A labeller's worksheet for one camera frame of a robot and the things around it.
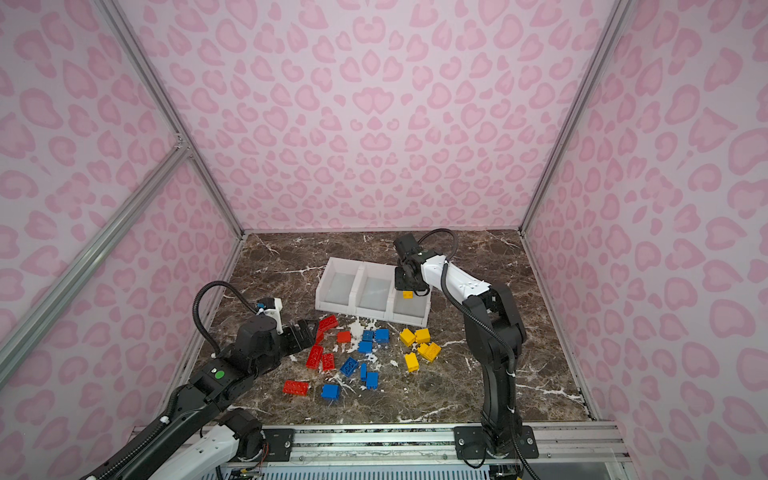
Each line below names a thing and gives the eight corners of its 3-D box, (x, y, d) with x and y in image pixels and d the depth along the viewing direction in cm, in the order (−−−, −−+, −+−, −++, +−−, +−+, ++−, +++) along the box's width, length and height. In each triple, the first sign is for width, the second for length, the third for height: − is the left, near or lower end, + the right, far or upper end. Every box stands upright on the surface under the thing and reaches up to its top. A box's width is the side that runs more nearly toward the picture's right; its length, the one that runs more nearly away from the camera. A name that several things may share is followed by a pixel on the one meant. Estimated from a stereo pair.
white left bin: (317, 312, 99) (312, 300, 94) (333, 270, 111) (330, 257, 105) (355, 318, 98) (353, 306, 92) (368, 275, 109) (366, 262, 103)
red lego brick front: (282, 393, 83) (280, 390, 82) (286, 381, 85) (284, 378, 84) (306, 396, 83) (305, 394, 81) (310, 384, 85) (308, 382, 83)
